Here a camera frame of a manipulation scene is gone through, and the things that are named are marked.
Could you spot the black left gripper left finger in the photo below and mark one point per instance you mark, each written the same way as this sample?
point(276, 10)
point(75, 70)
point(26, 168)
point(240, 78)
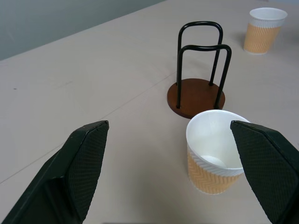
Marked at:
point(70, 172)

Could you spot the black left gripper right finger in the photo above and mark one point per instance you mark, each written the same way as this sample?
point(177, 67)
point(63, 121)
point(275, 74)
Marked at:
point(268, 168)

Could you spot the orange ribbed paper cup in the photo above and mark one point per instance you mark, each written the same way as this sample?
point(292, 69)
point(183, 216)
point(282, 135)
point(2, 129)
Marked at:
point(208, 161)
point(261, 32)

